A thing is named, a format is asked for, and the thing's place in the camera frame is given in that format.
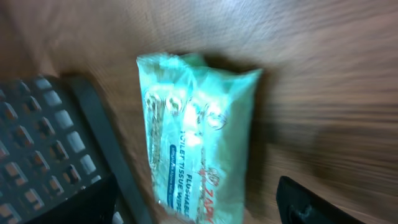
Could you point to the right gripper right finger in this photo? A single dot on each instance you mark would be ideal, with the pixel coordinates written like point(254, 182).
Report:
point(299, 205)

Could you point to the grey plastic shopping basket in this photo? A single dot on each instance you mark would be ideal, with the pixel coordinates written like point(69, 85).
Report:
point(57, 141)

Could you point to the teal white tissue packet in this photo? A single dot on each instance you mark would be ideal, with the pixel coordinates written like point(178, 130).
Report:
point(197, 122)

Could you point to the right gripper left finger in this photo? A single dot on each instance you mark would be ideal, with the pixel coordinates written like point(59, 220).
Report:
point(81, 205)

